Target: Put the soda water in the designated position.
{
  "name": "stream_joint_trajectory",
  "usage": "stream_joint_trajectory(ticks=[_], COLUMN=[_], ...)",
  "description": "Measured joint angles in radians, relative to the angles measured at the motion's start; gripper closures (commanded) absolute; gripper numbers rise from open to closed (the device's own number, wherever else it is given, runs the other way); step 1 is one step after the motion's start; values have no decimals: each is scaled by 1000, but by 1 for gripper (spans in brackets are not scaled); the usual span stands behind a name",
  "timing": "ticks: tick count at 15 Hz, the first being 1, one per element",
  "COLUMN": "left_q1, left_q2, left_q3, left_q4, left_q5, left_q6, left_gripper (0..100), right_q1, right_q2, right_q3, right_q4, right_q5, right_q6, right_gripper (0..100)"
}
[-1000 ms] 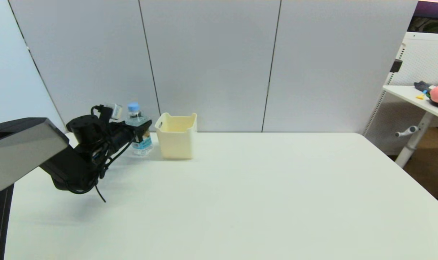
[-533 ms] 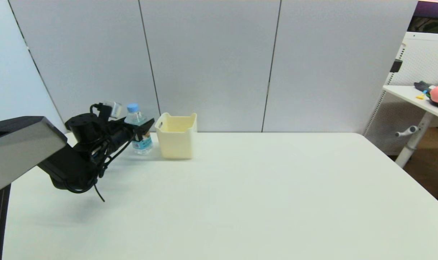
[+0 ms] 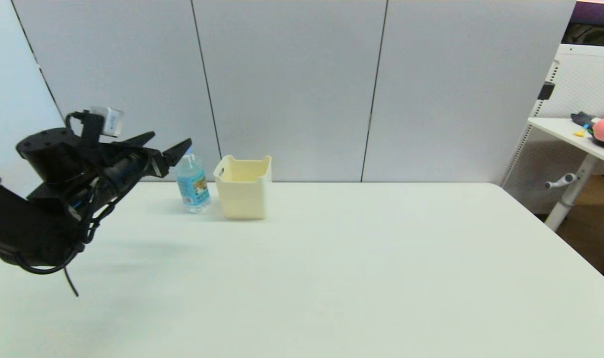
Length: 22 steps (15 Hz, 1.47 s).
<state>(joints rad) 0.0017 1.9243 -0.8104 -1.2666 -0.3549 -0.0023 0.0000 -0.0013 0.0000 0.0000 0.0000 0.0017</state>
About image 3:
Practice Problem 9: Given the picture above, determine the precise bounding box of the white perforated panel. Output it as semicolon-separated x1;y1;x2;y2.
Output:
501;44;604;200

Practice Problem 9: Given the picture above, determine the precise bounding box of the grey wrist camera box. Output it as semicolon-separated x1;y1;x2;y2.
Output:
90;106;125;138

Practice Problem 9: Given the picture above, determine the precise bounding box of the dark blue toy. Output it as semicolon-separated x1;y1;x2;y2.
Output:
571;111;601;127

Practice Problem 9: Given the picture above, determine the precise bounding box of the white side desk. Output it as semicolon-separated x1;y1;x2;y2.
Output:
527;117;604;232

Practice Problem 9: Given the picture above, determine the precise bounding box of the cream plastic basket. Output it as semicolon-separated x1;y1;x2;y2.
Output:
213;155;273;220

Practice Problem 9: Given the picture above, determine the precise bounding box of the clear soda water bottle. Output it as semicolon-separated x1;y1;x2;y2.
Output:
175;148;211;214

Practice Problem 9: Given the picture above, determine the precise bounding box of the white desk crank handle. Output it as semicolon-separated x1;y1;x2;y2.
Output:
545;173;579;189

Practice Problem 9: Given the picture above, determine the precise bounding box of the black camera cable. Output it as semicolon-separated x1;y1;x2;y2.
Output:
64;110;92;132

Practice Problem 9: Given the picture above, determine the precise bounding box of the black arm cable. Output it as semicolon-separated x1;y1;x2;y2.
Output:
3;186;111;298

